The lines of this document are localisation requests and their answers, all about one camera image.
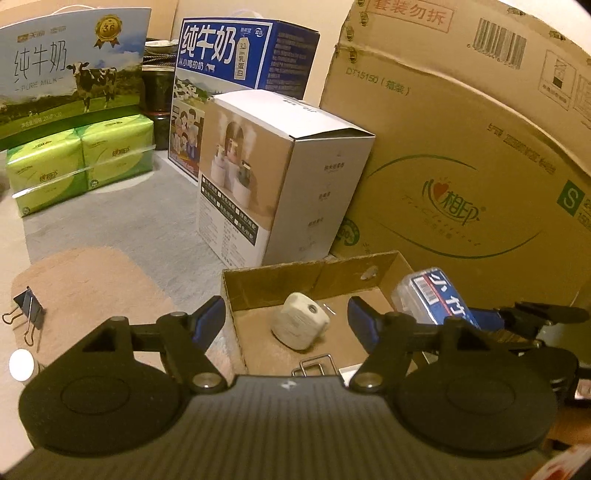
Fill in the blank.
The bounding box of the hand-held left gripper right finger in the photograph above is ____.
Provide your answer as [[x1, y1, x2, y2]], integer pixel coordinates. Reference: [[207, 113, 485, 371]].
[[347, 295, 498, 394]]

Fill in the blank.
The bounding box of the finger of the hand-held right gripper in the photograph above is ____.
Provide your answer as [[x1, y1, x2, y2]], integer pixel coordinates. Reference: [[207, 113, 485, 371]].
[[488, 330, 546, 350], [475, 302, 590, 331]]

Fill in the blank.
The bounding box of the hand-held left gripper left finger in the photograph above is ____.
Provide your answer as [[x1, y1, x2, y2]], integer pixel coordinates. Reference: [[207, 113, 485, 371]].
[[83, 295, 227, 394]]

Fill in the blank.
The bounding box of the shallow cardboard tray box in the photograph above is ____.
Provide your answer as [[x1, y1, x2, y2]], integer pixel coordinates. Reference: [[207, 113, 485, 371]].
[[221, 250, 444, 377]]

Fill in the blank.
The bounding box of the clear plastic box blue label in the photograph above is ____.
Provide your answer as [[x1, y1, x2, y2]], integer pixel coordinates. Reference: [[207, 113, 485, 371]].
[[392, 267, 483, 333]]

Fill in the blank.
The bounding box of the white square night light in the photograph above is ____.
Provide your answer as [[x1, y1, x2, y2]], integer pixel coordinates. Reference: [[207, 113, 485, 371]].
[[271, 292, 331, 350]]

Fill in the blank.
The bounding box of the beige grey blanket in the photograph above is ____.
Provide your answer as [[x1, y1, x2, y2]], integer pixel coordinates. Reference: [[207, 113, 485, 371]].
[[0, 138, 241, 384]]

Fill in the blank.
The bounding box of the white humidifier product box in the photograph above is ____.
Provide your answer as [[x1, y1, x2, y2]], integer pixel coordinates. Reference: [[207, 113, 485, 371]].
[[196, 90, 376, 268]]

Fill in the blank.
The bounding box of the green tissue pack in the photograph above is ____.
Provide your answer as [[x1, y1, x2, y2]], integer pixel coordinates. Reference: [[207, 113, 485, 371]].
[[76, 115, 154, 158], [6, 129, 85, 180], [85, 148, 156, 190], [11, 170, 90, 217]]

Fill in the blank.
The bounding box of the dark jar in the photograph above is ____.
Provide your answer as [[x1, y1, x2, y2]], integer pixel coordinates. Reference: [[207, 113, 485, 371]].
[[152, 113, 172, 151], [141, 65, 177, 114]]

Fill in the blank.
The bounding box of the small white round object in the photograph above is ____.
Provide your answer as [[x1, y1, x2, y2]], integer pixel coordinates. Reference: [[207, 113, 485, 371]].
[[8, 350, 38, 383]]

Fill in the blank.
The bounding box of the large brown cardboard box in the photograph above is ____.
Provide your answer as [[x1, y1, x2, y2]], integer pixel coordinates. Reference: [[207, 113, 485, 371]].
[[321, 0, 591, 324]]

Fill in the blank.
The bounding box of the blue milk carton box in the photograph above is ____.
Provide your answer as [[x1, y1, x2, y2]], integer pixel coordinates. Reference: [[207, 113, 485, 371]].
[[167, 17, 321, 188]]

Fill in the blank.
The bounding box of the green cow milk carton box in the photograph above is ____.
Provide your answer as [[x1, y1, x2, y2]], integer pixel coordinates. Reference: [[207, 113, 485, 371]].
[[0, 6, 152, 151]]

